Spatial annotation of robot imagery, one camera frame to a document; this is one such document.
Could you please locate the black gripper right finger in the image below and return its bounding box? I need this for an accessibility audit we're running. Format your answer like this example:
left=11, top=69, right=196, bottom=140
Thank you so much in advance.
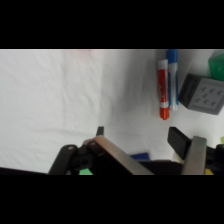
left=167, top=126, right=208, bottom=176

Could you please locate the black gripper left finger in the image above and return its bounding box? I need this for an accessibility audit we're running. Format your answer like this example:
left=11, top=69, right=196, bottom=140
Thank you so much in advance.
left=91, top=126, right=155, bottom=176

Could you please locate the red marker pen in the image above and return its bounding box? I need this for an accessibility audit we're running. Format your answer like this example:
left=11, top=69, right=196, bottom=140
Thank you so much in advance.
left=156, top=58, right=171, bottom=121

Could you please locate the blue marker pen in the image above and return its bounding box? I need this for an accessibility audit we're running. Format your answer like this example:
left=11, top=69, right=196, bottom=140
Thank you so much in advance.
left=166, top=49, right=180, bottom=112

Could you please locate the blue block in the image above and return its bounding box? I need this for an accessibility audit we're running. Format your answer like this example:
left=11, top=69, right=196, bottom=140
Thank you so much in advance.
left=129, top=152, right=151, bottom=162

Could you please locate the green sponge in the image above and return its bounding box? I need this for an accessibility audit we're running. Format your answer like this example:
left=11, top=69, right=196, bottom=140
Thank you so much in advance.
left=78, top=167, right=94, bottom=176

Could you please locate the grey studded cube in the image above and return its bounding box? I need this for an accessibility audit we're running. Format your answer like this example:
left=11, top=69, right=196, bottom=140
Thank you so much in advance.
left=177, top=72, right=224, bottom=116

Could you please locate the green cube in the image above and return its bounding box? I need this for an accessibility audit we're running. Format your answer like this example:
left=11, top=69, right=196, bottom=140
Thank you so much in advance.
left=207, top=50, right=224, bottom=82

